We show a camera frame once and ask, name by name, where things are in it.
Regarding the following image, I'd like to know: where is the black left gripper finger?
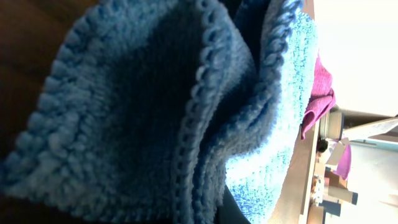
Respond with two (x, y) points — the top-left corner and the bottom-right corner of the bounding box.
(216, 186), (250, 224)

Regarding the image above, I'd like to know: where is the blue microfiber cloth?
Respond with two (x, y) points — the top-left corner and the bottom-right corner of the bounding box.
(1, 0), (317, 223)

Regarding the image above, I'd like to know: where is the crumpled purple cloth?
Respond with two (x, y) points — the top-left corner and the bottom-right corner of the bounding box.
(300, 55), (336, 140)

